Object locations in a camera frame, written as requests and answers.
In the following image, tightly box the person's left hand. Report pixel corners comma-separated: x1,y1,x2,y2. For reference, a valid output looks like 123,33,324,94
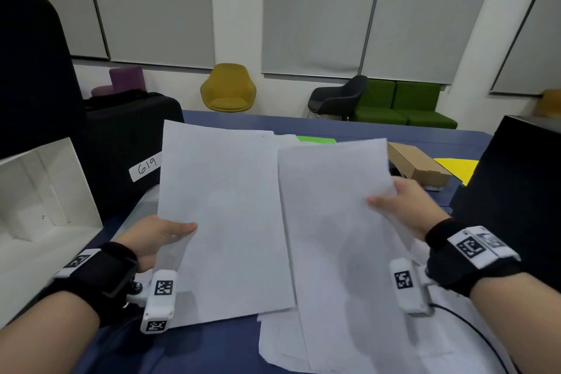
115,214,199,273

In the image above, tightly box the person's right hand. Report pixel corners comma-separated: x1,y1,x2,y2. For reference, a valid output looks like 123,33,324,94
366,176,452,243

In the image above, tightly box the yellow folder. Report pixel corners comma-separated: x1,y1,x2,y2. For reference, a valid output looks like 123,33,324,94
433,157,480,186

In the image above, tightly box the single white paper sheet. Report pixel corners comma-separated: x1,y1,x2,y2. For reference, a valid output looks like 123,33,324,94
276,137,423,374

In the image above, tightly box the green folder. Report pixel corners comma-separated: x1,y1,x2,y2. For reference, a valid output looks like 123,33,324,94
296,135,338,145

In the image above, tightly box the pile of white papers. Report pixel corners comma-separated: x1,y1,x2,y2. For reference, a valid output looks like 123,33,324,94
122,132,520,374

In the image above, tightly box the person's right forearm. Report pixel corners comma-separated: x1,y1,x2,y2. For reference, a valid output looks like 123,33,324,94
467,269,561,374

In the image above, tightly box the brown cardboard box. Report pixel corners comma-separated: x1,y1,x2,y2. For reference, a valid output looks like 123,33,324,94
386,141,453,192

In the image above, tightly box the green sofa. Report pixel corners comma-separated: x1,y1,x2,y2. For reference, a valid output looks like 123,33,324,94
352,78,459,130

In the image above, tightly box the black fabric bag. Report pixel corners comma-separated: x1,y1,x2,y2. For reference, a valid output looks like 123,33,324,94
448,115,561,258

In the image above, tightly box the black case with white label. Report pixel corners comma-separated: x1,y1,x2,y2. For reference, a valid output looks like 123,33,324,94
82,90,185,222

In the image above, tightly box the open white box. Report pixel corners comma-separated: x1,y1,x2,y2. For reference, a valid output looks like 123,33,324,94
0,136,104,326

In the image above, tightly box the black armchair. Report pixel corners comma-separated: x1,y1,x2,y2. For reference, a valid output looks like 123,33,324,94
306,74,369,121

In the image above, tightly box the tall purple stool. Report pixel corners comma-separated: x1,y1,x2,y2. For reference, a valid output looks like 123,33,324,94
109,65,147,92

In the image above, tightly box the yellow armchair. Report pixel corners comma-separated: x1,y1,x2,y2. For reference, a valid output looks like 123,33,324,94
199,63,258,114
536,88,561,119

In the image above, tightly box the large black carrying case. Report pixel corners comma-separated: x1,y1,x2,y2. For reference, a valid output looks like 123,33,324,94
0,0,86,160

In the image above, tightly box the grey roller blind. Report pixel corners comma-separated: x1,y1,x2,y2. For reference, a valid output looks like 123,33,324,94
0,0,109,60
361,0,505,86
261,0,389,78
489,0,561,96
82,0,216,70

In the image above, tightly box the black left wrist strap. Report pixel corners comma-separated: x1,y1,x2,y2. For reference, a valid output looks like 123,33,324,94
39,241,141,329

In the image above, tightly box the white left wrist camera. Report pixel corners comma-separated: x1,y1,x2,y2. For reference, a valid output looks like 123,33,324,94
139,269,179,335

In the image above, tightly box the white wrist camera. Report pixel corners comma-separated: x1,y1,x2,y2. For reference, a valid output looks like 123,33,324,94
139,269,179,335
389,258,434,316

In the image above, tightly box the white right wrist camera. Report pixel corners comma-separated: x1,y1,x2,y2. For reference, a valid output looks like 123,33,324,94
389,258,434,316

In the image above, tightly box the black right camera cable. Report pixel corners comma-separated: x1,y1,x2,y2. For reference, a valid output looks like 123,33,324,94
427,302,512,374

